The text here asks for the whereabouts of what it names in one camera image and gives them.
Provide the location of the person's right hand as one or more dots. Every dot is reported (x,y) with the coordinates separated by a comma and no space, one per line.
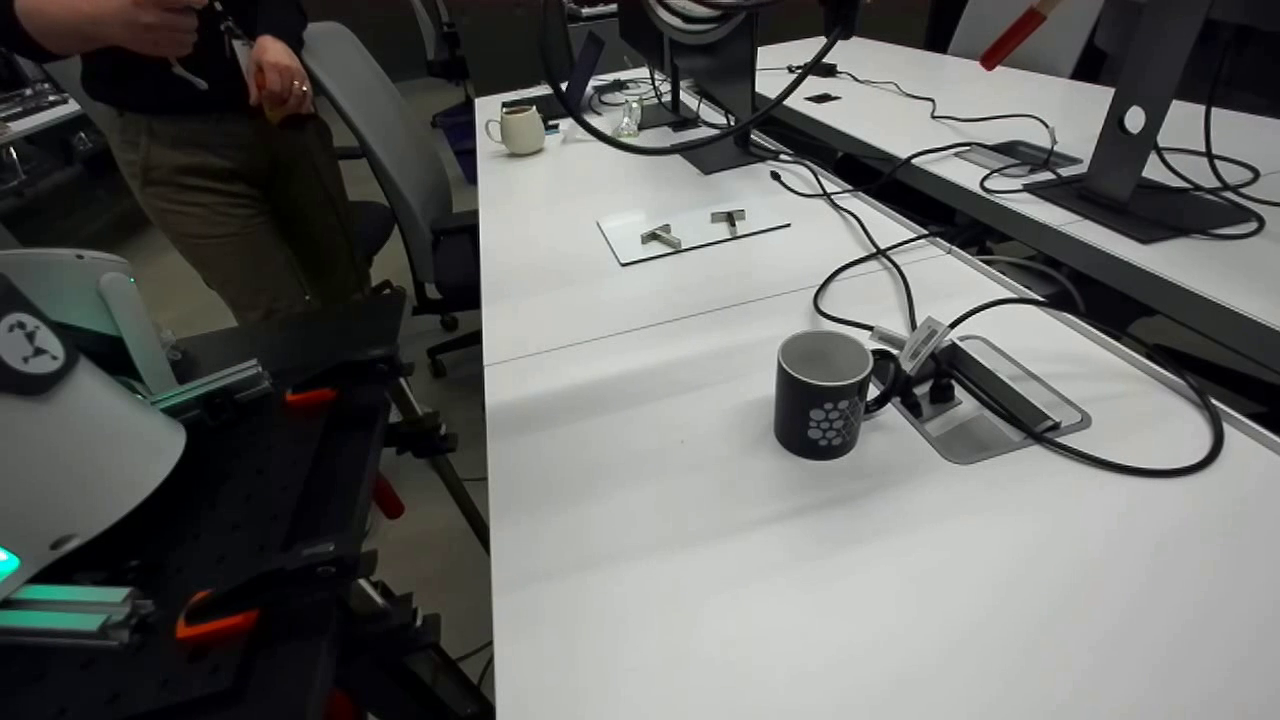
(164,27)

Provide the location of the person's left hand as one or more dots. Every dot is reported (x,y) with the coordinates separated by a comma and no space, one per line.
(283,80)

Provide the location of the white handheld controller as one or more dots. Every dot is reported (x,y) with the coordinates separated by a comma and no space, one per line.
(190,73)

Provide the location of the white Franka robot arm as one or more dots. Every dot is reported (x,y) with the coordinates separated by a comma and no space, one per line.
(80,454)

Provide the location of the person's right forearm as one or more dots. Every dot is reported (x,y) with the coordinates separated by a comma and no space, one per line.
(67,27)

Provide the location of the black mug with white print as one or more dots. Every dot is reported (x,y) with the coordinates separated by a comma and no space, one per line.
(822,412)

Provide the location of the person in dark top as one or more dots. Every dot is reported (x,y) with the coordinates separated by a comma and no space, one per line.
(203,175)

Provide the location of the grey office chair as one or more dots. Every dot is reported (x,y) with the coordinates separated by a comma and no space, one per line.
(384,144)

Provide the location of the black laptop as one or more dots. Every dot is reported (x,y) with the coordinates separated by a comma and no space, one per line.
(572,73)

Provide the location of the clear plastic bag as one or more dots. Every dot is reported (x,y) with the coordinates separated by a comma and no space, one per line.
(603,122)

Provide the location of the black robot mounting stand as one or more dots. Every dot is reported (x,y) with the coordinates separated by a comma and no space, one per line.
(267,480)

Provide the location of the grey metal T piece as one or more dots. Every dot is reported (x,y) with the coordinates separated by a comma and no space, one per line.
(729,220)
(660,239)

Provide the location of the white rectangular board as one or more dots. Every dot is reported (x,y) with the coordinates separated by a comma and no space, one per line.
(693,247)

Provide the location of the black power adapter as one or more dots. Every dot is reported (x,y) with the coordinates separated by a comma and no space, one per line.
(812,64)

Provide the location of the small black flat object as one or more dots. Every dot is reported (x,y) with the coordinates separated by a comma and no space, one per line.
(822,97)

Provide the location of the white plug adapter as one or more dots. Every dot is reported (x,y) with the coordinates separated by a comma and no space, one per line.
(921,347)

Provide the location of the black monitor stand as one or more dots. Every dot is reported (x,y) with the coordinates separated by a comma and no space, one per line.
(1132,80)

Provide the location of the aluminium profile rail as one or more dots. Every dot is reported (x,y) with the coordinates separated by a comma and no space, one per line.
(204,386)

